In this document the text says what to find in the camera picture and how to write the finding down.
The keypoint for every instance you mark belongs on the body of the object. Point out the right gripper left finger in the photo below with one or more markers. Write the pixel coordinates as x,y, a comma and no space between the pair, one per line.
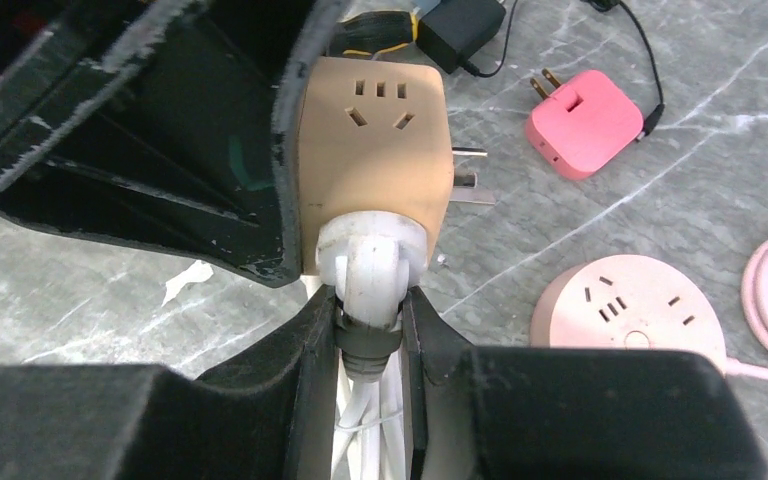
266,413

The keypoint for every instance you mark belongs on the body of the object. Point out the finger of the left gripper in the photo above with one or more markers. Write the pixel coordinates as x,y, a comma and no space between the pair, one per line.
165,126

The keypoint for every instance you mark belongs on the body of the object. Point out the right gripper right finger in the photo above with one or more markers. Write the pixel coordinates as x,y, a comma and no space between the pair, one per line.
504,412

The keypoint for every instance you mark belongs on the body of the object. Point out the pink round socket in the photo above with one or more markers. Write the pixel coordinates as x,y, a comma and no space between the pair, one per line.
628,301

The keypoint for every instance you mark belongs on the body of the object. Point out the beige cube socket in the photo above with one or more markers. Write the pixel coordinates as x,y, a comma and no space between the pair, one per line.
374,136

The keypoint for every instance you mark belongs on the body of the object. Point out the black power adapter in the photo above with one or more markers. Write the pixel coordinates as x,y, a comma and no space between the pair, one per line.
451,32

